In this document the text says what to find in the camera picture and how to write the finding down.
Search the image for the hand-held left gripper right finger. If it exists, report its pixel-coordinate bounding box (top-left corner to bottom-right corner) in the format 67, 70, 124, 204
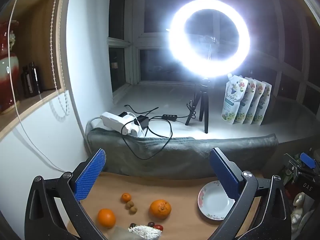
209, 147, 292, 240

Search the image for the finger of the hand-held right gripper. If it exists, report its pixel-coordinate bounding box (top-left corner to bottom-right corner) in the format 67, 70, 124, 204
286, 152, 317, 178

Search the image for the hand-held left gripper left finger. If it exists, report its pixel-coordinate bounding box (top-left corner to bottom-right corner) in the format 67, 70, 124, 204
24, 149, 110, 240

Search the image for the floral white plate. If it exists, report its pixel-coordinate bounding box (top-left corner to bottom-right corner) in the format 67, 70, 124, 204
197, 180, 237, 221

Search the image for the smooth large orange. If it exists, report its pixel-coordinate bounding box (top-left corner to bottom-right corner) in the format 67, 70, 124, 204
97, 208, 117, 228

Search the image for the rough large orange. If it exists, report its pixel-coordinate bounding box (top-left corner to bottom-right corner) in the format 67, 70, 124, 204
149, 199, 172, 220

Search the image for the person's right hand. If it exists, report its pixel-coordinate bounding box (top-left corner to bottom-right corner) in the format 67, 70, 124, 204
290, 192, 317, 239

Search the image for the grey blanket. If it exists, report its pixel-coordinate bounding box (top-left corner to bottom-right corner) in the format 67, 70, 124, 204
86, 127, 279, 177

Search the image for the white power strip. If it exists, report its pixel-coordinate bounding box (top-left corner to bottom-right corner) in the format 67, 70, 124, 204
100, 112, 145, 138

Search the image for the black tripod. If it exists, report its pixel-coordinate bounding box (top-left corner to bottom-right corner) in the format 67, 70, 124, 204
185, 77, 215, 133

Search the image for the black power adapter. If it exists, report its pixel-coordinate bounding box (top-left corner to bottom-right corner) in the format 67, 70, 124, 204
134, 115, 150, 132

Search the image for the brown glass bottle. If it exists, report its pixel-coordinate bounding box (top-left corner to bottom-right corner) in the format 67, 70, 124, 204
21, 66, 32, 98
28, 62, 42, 96

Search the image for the red and white vase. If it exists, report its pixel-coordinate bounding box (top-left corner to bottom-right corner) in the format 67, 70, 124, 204
0, 20, 20, 115

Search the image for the wooden shelf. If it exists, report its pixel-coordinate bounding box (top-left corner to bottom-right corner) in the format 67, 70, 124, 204
0, 0, 73, 140

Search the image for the black cable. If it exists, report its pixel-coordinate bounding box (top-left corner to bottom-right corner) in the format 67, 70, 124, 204
121, 104, 173, 160

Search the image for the white bead chain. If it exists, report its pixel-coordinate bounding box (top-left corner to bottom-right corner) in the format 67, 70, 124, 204
50, 0, 70, 118

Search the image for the white hanging cable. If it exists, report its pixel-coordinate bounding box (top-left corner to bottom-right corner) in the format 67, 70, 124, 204
5, 0, 65, 173

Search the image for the white window frame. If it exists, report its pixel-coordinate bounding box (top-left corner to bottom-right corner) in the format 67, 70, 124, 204
107, 0, 320, 110

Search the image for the white ring light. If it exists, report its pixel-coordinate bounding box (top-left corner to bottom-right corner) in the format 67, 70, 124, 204
166, 0, 251, 78

